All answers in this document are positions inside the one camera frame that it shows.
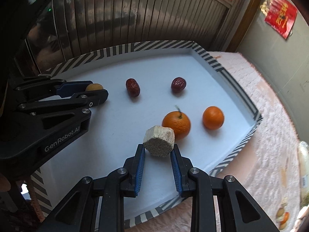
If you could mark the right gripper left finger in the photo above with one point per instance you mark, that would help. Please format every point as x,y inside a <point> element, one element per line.
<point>98,204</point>

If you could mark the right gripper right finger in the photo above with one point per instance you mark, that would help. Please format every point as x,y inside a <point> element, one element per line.
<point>238,210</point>

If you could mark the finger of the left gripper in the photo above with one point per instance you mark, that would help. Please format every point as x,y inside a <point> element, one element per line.
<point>44,87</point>
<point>81,100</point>

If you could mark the small brown longan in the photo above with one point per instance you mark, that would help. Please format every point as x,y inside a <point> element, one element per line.
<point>94,87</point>

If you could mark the large sugarcane cylinder piece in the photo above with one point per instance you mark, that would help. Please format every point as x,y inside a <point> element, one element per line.
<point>159,141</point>

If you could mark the dark red jujube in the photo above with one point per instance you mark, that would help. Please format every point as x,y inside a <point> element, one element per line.
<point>178,85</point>

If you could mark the orange mandarin with stem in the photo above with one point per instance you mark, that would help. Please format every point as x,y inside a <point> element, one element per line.
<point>179,122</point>

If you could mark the orange mandarin smooth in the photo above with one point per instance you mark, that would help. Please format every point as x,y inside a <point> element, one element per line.
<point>213,118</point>

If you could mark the pink quilted bed cover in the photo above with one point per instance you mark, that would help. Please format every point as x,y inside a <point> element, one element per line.
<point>268,165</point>

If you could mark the metal slatted door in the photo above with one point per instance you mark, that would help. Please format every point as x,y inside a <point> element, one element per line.
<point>66,29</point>

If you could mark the striped white cardboard tray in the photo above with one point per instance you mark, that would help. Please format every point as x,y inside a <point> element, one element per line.
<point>119,125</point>

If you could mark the red wall poster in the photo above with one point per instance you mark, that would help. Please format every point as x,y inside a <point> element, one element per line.
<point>280,15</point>

